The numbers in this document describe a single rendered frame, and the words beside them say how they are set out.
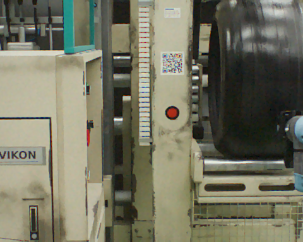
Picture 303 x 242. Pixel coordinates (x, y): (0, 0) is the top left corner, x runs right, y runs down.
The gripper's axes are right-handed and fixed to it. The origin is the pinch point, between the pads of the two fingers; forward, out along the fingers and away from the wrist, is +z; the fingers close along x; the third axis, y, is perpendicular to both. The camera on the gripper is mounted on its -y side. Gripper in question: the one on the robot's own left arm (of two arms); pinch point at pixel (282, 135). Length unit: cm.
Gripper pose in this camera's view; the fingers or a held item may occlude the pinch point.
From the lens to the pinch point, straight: 195.9
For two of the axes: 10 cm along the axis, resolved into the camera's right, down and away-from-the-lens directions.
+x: -10.0, 0.1, -0.1
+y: -0.1, -10.0, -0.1
